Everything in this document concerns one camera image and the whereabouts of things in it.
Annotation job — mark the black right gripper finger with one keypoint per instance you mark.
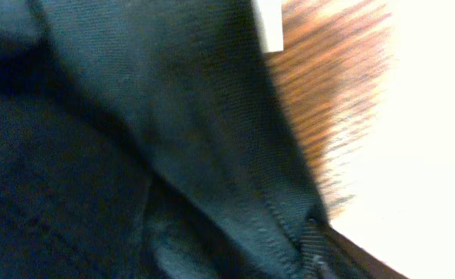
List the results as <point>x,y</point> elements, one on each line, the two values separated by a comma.
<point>347,255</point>

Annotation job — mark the black t-shirt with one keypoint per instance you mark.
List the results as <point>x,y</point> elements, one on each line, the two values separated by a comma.
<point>144,139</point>

